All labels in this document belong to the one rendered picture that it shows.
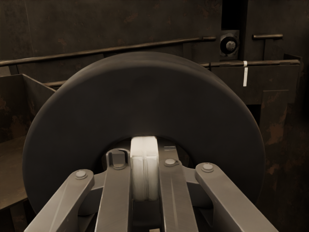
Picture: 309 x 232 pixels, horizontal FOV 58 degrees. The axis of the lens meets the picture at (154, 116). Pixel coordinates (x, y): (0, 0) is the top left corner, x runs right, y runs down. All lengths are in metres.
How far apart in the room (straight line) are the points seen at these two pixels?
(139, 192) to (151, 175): 0.01
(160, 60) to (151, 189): 0.07
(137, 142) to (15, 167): 0.32
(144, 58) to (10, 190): 0.30
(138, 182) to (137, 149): 0.02
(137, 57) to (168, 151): 0.06
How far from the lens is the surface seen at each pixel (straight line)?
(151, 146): 0.16
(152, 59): 0.15
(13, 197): 0.40
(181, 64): 0.15
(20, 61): 0.74
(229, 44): 0.73
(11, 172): 0.45
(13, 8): 3.40
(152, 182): 0.16
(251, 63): 0.64
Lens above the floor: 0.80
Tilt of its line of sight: 19 degrees down
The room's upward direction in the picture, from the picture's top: 2 degrees counter-clockwise
